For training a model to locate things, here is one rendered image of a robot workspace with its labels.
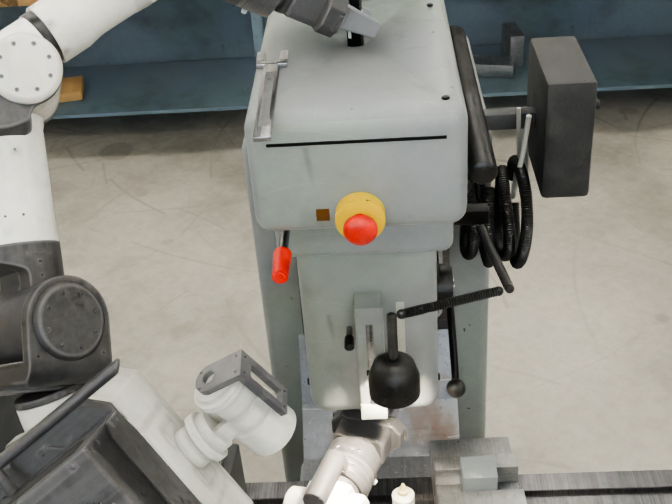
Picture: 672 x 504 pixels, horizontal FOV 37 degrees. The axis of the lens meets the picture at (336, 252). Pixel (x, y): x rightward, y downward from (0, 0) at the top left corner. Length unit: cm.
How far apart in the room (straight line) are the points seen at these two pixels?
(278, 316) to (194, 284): 223
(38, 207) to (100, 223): 368
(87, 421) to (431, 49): 62
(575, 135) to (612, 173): 329
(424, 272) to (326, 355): 21
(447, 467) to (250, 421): 76
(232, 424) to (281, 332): 94
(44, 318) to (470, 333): 118
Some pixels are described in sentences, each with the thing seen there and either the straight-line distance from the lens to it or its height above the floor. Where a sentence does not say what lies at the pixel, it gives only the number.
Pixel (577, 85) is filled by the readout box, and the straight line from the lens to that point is 162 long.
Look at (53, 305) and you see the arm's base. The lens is 106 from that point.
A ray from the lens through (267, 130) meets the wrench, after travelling 110.
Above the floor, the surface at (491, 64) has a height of 30.
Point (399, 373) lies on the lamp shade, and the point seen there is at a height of 150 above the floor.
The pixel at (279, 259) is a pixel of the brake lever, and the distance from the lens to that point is 121.
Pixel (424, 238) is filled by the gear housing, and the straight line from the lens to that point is 133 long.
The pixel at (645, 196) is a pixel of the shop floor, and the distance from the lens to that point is 477.
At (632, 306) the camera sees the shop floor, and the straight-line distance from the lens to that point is 405.
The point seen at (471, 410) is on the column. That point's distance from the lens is 220.
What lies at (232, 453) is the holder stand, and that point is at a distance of 178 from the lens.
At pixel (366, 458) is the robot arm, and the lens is 156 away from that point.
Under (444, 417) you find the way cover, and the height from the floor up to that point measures 96.
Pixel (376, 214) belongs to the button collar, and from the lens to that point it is 117.
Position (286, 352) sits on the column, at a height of 107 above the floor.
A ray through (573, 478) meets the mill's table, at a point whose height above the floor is 96.
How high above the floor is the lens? 238
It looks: 33 degrees down
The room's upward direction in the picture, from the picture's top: 4 degrees counter-clockwise
